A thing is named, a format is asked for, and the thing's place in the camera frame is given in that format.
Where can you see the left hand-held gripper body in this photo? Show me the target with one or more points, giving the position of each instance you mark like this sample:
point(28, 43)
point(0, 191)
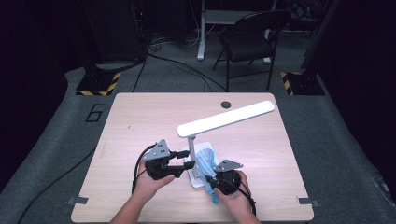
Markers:
point(158, 152)

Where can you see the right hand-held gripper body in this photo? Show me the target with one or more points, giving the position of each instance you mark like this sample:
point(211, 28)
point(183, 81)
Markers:
point(227, 180)

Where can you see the blue striped cloth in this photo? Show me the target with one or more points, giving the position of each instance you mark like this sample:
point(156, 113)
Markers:
point(205, 161)

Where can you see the white desk lamp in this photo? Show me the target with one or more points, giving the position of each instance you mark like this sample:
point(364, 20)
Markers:
point(224, 119)

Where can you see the person's right hand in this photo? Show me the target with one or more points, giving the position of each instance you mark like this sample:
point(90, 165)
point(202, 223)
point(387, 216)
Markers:
point(235, 202)

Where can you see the person's left hand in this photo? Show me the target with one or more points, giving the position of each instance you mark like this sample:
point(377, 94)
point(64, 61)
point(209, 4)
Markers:
point(149, 186)

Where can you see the black table grommet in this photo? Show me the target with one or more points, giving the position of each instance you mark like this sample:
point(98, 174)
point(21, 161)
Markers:
point(226, 104)

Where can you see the grey tape piece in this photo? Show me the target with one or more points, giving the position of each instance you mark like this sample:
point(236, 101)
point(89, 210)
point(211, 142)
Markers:
point(308, 201)
point(77, 200)

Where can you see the black stand with hazard stripes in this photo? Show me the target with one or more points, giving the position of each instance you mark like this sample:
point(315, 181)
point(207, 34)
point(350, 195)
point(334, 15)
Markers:
point(306, 84)
point(96, 82)

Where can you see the dark cabinet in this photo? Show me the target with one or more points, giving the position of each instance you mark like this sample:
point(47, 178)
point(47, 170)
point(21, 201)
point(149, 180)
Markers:
point(115, 31)

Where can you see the black folding chair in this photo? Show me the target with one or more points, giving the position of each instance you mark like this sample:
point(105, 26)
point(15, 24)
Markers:
point(246, 40)

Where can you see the white desk frame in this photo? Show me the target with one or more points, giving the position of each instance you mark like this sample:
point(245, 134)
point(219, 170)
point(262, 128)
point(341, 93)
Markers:
point(201, 46)

